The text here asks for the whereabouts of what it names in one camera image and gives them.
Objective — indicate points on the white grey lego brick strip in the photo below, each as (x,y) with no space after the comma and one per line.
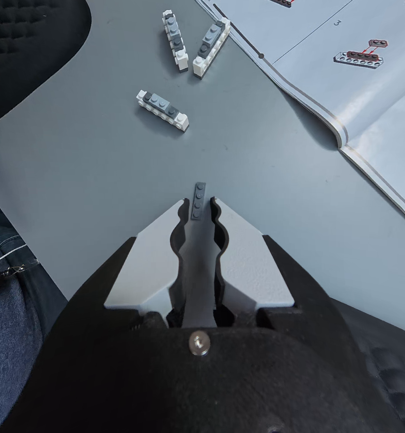
(161,110)
(209,50)
(175,37)

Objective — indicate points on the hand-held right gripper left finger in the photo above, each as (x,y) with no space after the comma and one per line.
(148,270)

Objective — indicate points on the black quilted wrist rest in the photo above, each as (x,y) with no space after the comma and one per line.
(391,372)
(26,50)

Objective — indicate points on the dark grey lego plate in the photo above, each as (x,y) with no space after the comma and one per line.
(198,203)

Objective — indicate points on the lego instruction booklet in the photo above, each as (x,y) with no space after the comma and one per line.
(358,101)

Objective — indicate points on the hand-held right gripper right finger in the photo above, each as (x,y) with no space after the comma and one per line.
(256,270)

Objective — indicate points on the person's blue jeans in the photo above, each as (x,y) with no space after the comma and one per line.
(6,236)

